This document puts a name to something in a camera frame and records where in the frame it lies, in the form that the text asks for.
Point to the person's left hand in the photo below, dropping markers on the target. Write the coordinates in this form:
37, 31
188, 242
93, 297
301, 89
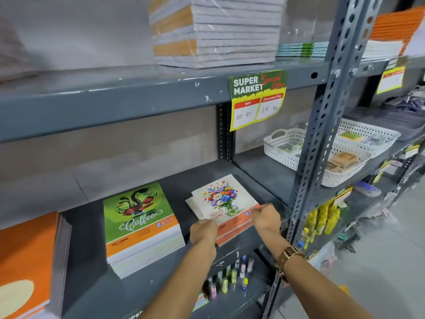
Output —
204, 234

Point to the person's right hand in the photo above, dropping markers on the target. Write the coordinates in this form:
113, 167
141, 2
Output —
267, 222

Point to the small mixed-cover notebook stack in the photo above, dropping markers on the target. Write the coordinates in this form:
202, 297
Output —
225, 196

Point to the green Coffee notebook stack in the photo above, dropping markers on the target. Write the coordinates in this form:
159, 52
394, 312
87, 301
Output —
139, 209

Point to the grey metal shelf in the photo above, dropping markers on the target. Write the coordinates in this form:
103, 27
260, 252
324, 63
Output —
365, 68
99, 102

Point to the orange notebook stack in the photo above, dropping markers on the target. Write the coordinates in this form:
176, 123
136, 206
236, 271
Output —
23, 255

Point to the orange-spine notebook stack shelf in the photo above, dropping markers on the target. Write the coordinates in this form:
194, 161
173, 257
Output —
232, 33

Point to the person's right forearm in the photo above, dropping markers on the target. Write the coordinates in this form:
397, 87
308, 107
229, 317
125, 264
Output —
318, 292

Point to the person's left forearm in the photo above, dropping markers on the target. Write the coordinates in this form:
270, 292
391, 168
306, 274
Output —
179, 289

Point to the gold wristwatch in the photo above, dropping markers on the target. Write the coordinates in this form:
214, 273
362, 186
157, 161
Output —
288, 254

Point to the row of pastel markers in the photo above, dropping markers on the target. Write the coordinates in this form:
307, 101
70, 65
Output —
234, 275

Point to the group of yellow bottles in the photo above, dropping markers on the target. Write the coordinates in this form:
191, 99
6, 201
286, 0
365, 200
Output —
332, 219

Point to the clear wrapped packets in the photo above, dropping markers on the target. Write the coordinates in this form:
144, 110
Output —
292, 146

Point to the green yellow price tag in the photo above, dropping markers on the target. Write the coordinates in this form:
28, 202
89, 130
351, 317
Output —
391, 79
378, 176
134, 314
343, 196
412, 152
257, 109

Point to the white plastic basket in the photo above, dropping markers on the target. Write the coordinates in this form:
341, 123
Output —
345, 177
382, 147

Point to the brown packets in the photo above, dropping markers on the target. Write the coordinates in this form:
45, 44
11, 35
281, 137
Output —
345, 159

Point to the blue white stapler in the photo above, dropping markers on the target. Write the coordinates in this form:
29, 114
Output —
367, 189

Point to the green yellow packet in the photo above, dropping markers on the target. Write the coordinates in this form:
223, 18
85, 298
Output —
350, 136

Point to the grey wrapped packets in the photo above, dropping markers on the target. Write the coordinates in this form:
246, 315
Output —
375, 140

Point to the dark grey plastic basket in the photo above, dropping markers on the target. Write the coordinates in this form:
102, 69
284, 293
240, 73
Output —
382, 121

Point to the pile of dark navy pouches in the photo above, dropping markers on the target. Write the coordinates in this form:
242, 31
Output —
408, 106

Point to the clear plastic wrap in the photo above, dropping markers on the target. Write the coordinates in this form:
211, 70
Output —
305, 29

